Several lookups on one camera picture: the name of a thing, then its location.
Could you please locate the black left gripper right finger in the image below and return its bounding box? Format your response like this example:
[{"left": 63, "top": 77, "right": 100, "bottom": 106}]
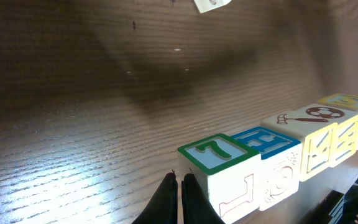
[{"left": 181, "top": 174, "right": 224, "bottom": 224}]

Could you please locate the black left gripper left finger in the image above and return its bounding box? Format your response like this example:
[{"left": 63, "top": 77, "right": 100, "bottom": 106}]
[{"left": 132, "top": 172, "right": 178, "bottom": 224}]

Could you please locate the wooden block red side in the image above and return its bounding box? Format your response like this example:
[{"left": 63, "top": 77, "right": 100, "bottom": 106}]
[{"left": 178, "top": 133, "right": 261, "bottom": 223}]

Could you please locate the wooden block snail picture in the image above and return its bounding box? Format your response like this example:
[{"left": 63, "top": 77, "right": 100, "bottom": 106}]
[{"left": 231, "top": 126, "right": 302, "bottom": 211}]

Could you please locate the yellow block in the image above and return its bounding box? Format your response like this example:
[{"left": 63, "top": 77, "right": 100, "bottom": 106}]
[{"left": 260, "top": 110, "right": 337, "bottom": 182}]

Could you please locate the wooden block dragonfly picture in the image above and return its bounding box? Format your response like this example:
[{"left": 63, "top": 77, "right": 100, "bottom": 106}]
[{"left": 194, "top": 0, "right": 232, "bottom": 13}]

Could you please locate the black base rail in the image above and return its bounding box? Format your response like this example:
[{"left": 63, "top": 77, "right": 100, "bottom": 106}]
[{"left": 300, "top": 190, "right": 345, "bottom": 224}]

